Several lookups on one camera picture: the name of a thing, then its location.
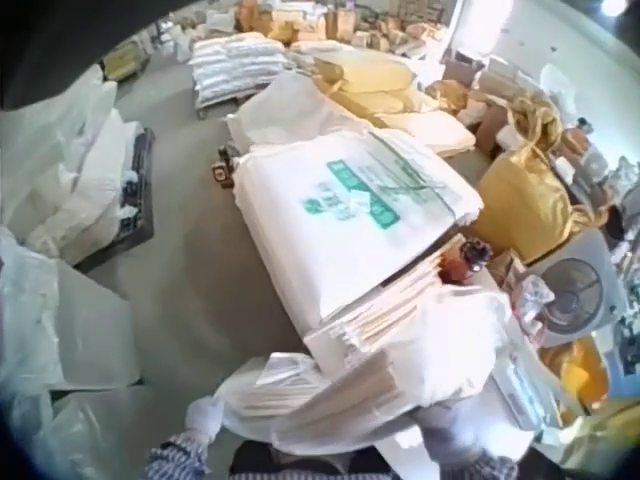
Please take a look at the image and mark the person's left hand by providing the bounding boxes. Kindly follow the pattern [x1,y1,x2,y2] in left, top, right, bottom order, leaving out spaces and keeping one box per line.
[185,394,224,445]

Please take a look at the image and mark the person's right hand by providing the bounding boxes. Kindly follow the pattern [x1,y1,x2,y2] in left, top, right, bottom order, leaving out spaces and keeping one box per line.
[415,399,489,459]

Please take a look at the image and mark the plastic-wrapped bundle of white sacks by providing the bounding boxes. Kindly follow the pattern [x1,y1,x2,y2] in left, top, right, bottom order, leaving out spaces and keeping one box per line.
[219,292,514,454]

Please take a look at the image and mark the white sack with faint print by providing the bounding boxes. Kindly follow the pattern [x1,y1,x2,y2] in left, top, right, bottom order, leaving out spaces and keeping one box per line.
[492,344,569,424]

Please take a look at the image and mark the small clear plastic bag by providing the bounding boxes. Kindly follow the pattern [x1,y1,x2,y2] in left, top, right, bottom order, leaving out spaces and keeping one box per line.
[513,276,557,332]

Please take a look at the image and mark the red bottle with dark cap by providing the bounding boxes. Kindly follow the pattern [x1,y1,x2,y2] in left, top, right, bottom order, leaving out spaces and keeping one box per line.
[442,238,494,287]

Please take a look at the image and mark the grey electric fan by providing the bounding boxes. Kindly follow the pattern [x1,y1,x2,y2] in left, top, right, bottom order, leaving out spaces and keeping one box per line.
[528,233,627,349]

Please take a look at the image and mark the clear plastic sheet heap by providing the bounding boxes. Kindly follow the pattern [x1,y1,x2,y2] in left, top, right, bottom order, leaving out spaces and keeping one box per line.
[0,227,109,480]

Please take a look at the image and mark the stack of green-printed white sacks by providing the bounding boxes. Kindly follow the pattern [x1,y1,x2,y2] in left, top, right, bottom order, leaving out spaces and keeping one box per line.
[233,127,486,332]

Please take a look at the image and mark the dark floor pallet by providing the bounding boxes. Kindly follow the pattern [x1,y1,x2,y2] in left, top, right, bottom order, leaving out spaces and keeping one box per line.
[74,127,157,274]

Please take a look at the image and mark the large tied yellow sack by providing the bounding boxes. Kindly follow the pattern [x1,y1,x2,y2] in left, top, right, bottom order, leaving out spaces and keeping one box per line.
[470,94,604,262]

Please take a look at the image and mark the small orange and black device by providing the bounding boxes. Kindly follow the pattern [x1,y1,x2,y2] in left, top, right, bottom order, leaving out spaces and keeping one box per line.
[209,144,237,190]

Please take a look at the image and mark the heap of white bulk bags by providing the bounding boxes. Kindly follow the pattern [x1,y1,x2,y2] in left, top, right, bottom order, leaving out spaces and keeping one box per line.
[0,67,139,261]

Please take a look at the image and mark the brown cardboard boxes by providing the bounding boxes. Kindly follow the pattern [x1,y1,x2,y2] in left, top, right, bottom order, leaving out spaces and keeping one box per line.
[442,54,521,154]

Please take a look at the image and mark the folded white bulk bag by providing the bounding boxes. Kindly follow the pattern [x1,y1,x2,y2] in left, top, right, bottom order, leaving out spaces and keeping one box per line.
[225,72,374,151]

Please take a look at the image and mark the pile of flat yellow sacks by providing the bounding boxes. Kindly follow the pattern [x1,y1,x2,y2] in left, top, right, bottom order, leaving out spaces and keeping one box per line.
[292,42,476,156]

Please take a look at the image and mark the pallet of filled white sacks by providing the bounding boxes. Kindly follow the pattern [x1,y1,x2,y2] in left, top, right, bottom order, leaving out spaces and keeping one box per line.
[188,32,290,114]

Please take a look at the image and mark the heap of brown paper sacks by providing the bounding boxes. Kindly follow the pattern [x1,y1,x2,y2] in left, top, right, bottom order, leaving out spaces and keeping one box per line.
[234,0,454,56]

